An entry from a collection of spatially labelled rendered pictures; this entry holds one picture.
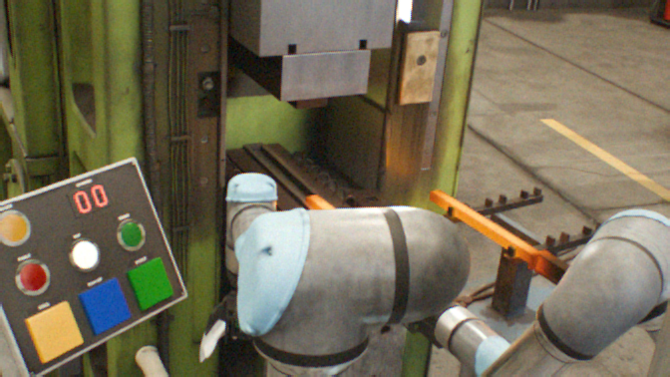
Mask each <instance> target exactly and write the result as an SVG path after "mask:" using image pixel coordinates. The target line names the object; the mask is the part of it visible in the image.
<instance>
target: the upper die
mask: <svg viewBox="0 0 670 377"><path fill-rule="evenodd" d="M370 55H371V49H365V48H362V47H360V46H359V49H358V50H347V51H333V52H318V53H304V54H294V53H292V52H291V51H289V50H288V54H287V55H274V57H260V56H258V55H256V54H255V53H253V52H252V51H251V50H249V49H248V48H246V47H245V46H244V45H242V44H241V43H239V42H238V41H237V40H234V39H233V38H231V37H230V36H229V35H227V61H228V62H229V63H231V64H232V65H233V66H235V67H237V68H238V69H239V70H241V71H242V72H243V73H244V74H246V75H247V76H248V77H249V78H251V79H252V80H253V81H255V82H256V83H257V84H258V85H260V86H261V87H262V88H264V90H266V91H267V92H268V93H270V94H271V95H272V96H273V97H275V98H276V99H277V100H279V101H280V102H286V101H296V100H307V99H318V98H328V97H339V96H349V95H359V94H367V87H368V77H369V67H370Z"/></svg>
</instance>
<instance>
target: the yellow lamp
mask: <svg viewBox="0 0 670 377"><path fill-rule="evenodd" d="M26 230H27V226H26V223H25V221H24V220H23V219H22V218H21V216H20V215H18V214H14V213H11V214H8V215H5V217H4V218H3V219H2V220H1V222H0V233H1V234H2V236H3V237H4V238H5V239H8V240H10V241H18V240H20V239H22V238H23V237H24V236H25V234H26Z"/></svg>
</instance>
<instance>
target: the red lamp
mask: <svg viewBox="0 0 670 377"><path fill-rule="evenodd" d="M46 279H47V275H46V271H45V269H44V268H43V267H42V266H41V265H39V264H36V263H30V264H27V265H25V266H24V267H23V269H22V270H21V273H20V281H21V284H22V285H23V287H24V288H26V289H27V290H29V291H37V290H40V289H42V288H43V287H44V285H45V283H46Z"/></svg>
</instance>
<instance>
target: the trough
mask: <svg viewBox="0 0 670 377"><path fill-rule="evenodd" d="M251 148H252V149H253V150H254V151H255V152H256V153H257V155H258V156H259V157H260V158H261V159H262V160H263V161H264V162H265V163H267V164H268V165H269V166H270V167H271V168H272V169H273V170H274V171H276V172H277V173H278V174H279V175H280V176H281V177H282V178H283V179H284V180H285V181H286V182H287V183H288V184H289V185H290V186H291V187H292V189H293V190H294V191H295V192H296V193H297V194H299V195H301V196H302V197H303V198H304V199H305V200H307V197H308V196H313V195H315V194H314V193H313V192H311V191H310V190H309V189H308V187H307V186H306V185H305V184H304V183H303V182H302V181H301V180H300V179H297V178H296V177H295V176H294V175H293V174H292V173H291V172H290V171H289V170H288V169H287V168H286V167H285V166H283V165H282V164H281V163H280V162H279V161H278V160H277V159H276V158H275V157H274V156H273V155H272V153H270V152H269V151H268V150H267V149H265V148H264V147H263V146H254V147H251Z"/></svg>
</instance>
